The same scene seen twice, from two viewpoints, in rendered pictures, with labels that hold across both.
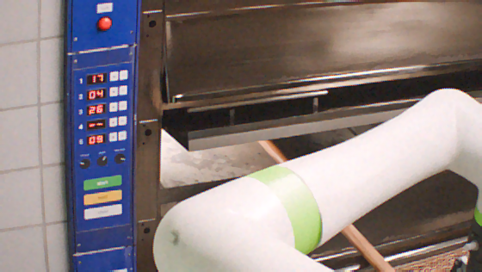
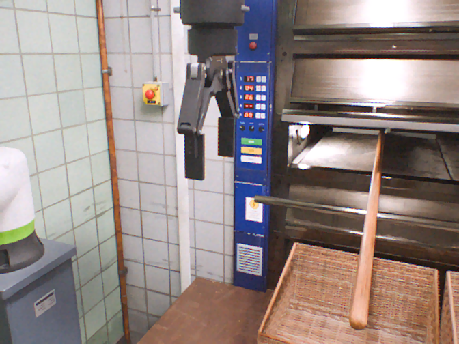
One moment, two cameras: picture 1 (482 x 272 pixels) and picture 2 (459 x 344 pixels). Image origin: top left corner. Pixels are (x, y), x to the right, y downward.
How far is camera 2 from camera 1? 137 cm
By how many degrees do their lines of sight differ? 45
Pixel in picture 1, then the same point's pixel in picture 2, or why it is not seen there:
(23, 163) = (214, 123)
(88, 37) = (244, 53)
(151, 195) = (283, 160)
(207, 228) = not seen: outside the picture
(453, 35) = not seen: outside the picture
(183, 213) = not seen: outside the picture
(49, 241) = (225, 172)
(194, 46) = (310, 73)
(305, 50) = (384, 84)
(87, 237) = (242, 172)
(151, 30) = (283, 58)
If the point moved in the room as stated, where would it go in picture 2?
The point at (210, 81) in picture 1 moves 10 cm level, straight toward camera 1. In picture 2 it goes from (315, 93) to (300, 95)
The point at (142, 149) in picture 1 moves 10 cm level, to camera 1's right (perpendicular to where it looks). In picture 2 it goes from (279, 130) to (298, 134)
